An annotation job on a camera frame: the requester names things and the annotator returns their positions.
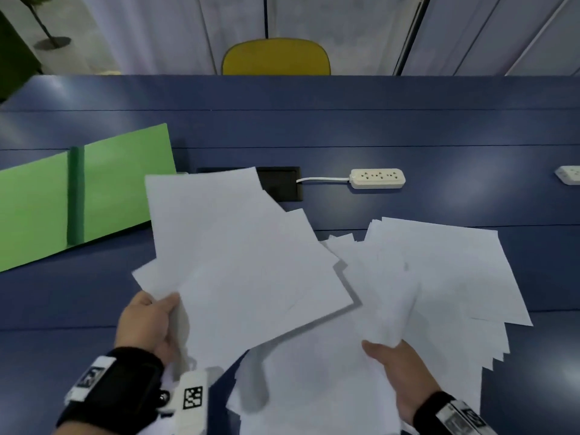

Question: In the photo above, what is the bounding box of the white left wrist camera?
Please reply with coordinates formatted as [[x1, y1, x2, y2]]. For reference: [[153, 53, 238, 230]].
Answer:
[[156, 369, 208, 435]]

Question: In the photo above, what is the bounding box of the green sofa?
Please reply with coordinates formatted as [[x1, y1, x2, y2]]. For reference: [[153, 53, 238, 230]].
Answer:
[[0, 11, 43, 103]]

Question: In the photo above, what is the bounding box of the yellow chair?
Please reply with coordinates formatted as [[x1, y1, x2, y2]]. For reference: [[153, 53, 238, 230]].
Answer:
[[221, 38, 332, 77]]

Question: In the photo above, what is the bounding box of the black left wrist strap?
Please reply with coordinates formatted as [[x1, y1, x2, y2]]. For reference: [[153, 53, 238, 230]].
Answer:
[[55, 347, 166, 435]]

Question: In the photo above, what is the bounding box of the white power strip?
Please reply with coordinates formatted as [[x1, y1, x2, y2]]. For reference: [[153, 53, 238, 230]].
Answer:
[[349, 168, 407, 190], [555, 165, 580, 186]]

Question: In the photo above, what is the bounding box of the thick black partition post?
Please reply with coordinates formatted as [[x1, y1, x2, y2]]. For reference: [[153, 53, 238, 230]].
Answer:
[[392, 0, 431, 77]]

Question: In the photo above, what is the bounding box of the person's left hand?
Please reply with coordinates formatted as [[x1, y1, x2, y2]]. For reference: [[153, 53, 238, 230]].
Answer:
[[115, 291, 182, 369]]

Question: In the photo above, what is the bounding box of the black right wrist strap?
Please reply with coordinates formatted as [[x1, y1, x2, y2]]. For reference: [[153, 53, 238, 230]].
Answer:
[[413, 391, 499, 435]]

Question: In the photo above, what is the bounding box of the person's right hand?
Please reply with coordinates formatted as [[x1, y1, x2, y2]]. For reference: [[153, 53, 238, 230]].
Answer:
[[361, 339, 443, 427]]

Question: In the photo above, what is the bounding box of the pile of white papers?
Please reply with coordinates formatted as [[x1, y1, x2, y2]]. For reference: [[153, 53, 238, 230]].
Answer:
[[131, 166, 533, 435]]

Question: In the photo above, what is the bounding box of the black wrist strap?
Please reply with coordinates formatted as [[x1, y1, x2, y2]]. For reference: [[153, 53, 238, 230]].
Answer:
[[413, 391, 499, 435], [55, 347, 166, 435]]

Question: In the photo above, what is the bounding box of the white curtain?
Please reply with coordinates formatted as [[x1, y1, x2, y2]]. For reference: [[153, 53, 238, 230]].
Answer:
[[79, 0, 580, 77]]

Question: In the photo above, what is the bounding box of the green folder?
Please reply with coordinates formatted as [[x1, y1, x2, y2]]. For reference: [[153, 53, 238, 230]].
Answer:
[[0, 123, 178, 273]]

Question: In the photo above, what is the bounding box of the black table cable hatch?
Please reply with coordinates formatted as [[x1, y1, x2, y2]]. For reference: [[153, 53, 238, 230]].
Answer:
[[197, 166, 303, 204]]

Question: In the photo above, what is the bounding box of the green potted plant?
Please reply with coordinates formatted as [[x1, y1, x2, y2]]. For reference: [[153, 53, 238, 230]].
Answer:
[[18, 0, 59, 47]]

